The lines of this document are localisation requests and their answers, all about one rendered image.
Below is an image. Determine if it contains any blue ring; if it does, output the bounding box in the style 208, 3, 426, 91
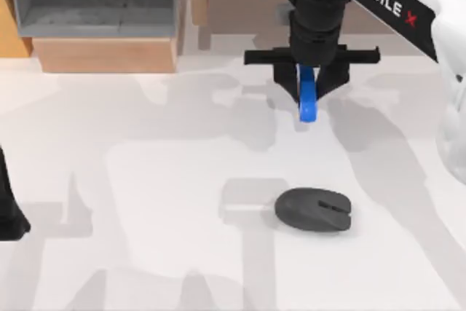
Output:
296, 63, 320, 124

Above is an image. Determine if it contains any wooden cupboard door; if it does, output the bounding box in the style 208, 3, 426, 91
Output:
205, 0, 298, 34

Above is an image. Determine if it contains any black computer mouse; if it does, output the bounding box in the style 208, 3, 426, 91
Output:
273, 186, 353, 233

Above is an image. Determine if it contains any pale wooden drawer front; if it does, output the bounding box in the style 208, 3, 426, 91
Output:
31, 36, 179, 74

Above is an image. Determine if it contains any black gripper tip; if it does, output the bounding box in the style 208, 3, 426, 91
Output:
0, 146, 32, 243

